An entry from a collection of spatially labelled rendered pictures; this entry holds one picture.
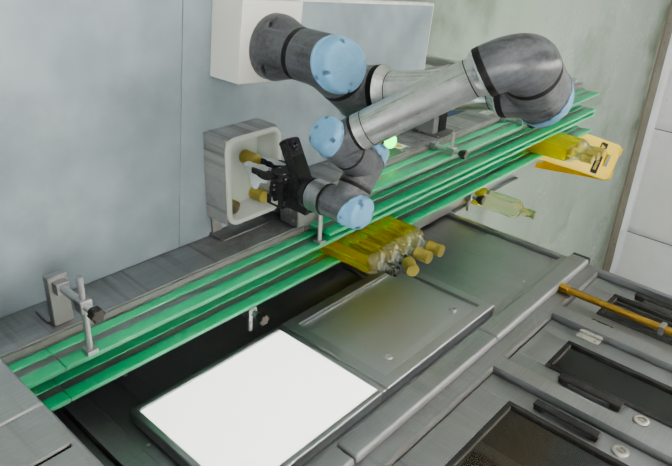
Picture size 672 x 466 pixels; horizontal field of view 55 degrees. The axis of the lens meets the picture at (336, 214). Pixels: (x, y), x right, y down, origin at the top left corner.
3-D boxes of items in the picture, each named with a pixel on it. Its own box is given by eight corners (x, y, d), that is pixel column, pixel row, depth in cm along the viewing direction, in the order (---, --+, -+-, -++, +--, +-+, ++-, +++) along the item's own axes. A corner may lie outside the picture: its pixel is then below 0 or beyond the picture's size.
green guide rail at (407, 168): (309, 201, 170) (331, 211, 166) (309, 198, 170) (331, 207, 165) (582, 90, 290) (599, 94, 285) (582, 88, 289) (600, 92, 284)
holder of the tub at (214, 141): (207, 234, 166) (227, 245, 161) (202, 131, 154) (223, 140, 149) (258, 214, 177) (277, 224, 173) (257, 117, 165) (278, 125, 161)
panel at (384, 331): (130, 421, 135) (236, 518, 115) (128, 409, 133) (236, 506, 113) (393, 268, 196) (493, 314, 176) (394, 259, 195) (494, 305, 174)
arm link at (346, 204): (382, 202, 141) (365, 237, 140) (344, 187, 147) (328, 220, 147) (365, 189, 134) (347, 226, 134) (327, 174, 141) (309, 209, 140)
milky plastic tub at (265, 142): (207, 216, 163) (229, 228, 158) (203, 131, 153) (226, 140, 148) (259, 197, 175) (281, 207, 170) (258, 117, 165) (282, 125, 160)
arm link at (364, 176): (375, 134, 133) (351, 181, 133) (398, 155, 142) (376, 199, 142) (346, 124, 138) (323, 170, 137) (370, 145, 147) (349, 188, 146)
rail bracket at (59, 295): (36, 320, 133) (93, 370, 119) (23, 248, 125) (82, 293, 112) (59, 310, 136) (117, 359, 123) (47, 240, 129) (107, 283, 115)
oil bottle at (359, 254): (315, 249, 180) (374, 278, 167) (315, 231, 177) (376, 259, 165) (328, 242, 184) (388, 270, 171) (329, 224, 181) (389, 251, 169)
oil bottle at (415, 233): (355, 229, 192) (414, 254, 179) (356, 211, 189) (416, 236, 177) (367, 223, 195) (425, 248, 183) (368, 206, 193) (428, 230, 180)
